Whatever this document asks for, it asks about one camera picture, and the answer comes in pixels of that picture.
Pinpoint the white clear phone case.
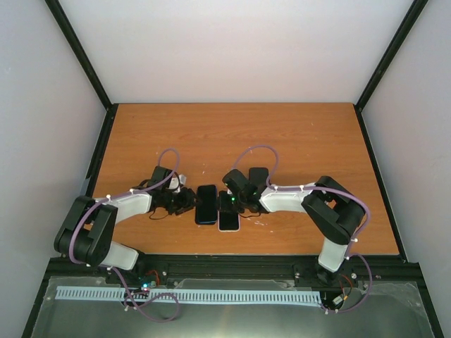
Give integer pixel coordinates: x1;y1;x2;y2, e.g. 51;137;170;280
217;211;241;233

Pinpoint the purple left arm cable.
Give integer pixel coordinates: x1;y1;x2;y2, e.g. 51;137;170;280
68;147;181;323

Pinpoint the black frame post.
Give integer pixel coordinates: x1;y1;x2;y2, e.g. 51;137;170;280
353;0;428;263
45;1;116;196

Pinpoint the blue-edged black phone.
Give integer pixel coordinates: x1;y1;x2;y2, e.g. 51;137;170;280
194;184;218;225

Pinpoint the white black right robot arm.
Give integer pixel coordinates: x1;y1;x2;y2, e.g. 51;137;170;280
219;169;371;284

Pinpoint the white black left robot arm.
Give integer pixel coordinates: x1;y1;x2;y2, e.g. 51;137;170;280
54;165;198;284

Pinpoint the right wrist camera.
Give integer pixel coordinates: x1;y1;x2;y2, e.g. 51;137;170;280
222;169;250;194

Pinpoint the left black frame post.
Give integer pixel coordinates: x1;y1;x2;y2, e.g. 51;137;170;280
45;1;116;196

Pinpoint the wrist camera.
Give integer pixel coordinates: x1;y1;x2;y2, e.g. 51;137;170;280
222;169;250;194
169;174;187;193

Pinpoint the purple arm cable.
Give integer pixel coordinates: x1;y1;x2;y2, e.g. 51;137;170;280
68;147;181;323
232;144;373;315

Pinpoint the light blue cable duct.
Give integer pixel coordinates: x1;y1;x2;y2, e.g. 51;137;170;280
54;286;321;306

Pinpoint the metal base plate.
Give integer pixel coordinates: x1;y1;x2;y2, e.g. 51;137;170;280
27;277;441;337

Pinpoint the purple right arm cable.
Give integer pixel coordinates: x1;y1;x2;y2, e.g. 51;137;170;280
232;144;373;315

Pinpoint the right black frame post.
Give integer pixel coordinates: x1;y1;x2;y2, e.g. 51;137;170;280
353;0;428;263

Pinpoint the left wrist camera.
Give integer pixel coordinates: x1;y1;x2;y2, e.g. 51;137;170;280
169;174;187;193

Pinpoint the black aluminium frame rail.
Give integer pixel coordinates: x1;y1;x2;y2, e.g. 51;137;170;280
49;253;422;293

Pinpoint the red-edged black phone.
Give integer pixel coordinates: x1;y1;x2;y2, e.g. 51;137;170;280
248;167;269;187

